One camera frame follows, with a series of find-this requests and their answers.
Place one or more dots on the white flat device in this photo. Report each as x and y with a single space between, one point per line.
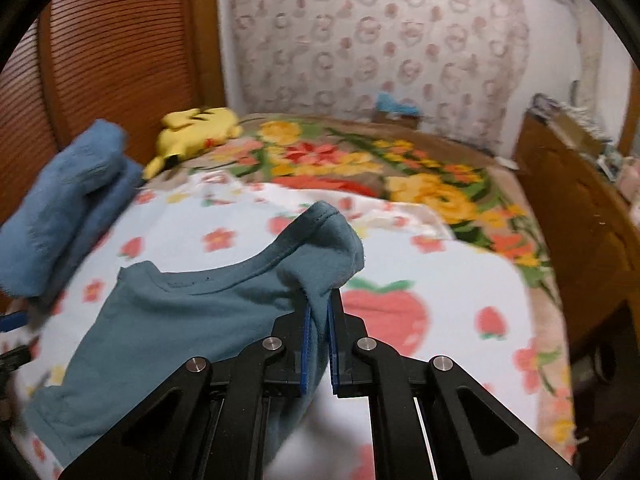
505 162

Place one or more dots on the blue plastic bag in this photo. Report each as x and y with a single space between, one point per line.
395 102

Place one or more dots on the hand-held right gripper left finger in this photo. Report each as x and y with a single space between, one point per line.
306 355

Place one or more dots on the folded blue jeans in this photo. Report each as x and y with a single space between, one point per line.
65 200

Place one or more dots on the circle pattern sheer curtain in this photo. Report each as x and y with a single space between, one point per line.
375 50

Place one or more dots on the wooden louvered wardrobe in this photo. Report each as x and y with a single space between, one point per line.
115 60

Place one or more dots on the yellow plush toy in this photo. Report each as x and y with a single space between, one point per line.
200 127

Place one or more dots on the small cardboard box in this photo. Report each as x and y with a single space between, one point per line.
397 120

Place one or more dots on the brown floral blanket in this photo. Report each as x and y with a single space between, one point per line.
425 180

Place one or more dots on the wooden side cabinet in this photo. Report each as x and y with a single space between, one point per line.
575 220

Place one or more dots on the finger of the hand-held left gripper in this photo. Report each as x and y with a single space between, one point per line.
14 360
11 322

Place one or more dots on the white strawberry print blanket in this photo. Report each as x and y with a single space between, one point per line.
450 300

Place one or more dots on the beige window curtain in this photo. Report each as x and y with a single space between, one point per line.
587 60

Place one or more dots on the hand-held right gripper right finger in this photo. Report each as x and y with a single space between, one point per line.
332 355

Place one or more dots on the teal shorts pants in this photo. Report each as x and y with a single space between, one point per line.
175 320

